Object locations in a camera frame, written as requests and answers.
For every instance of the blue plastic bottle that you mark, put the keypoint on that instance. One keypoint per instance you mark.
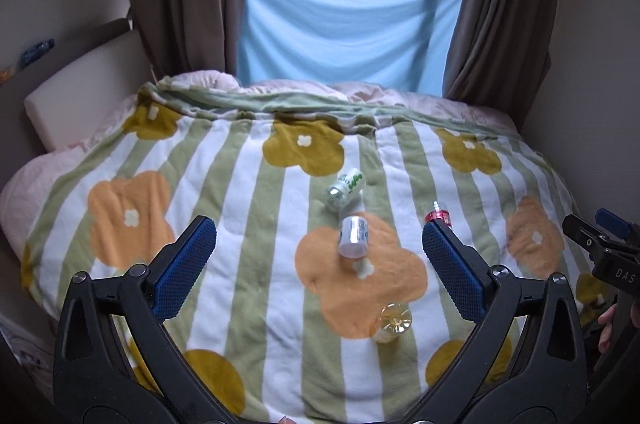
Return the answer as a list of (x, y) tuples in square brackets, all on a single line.
[(36, 52)]

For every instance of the clear yellow plastic cup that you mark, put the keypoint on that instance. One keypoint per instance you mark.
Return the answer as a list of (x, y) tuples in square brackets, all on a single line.
[(393, 323)]

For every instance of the striped flower blanket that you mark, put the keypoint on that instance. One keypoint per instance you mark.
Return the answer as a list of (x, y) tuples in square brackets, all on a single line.
[(280, 224)]

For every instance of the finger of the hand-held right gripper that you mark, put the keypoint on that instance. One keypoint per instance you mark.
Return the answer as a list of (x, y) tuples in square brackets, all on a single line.
[(611, 220), (580, 231)]

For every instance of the light blue cloth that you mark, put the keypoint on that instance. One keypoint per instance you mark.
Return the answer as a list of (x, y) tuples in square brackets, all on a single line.
[(345, 22)]

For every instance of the person's right hand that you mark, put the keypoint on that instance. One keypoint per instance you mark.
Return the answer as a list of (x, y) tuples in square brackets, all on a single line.
[(606, 329)]

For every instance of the beige headboard cushion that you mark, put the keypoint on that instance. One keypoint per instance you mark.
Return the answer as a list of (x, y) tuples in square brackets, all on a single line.
[(75, 94)]

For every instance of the white cup with green dots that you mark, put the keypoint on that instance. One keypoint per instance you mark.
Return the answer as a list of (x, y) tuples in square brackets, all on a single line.
[(345, 188)]

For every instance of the wooden headboard shelf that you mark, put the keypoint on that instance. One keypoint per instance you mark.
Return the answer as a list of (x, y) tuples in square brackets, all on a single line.
[(65, 49)]

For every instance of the clear cup with red label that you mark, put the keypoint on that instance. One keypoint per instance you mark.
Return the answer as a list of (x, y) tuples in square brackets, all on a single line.
[(439, 215)]

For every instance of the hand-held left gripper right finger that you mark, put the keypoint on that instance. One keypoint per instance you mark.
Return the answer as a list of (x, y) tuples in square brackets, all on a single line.
[(452, 271)]

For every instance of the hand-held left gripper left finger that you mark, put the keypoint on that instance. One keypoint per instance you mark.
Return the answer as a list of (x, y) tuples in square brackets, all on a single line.
[(186, 269)]

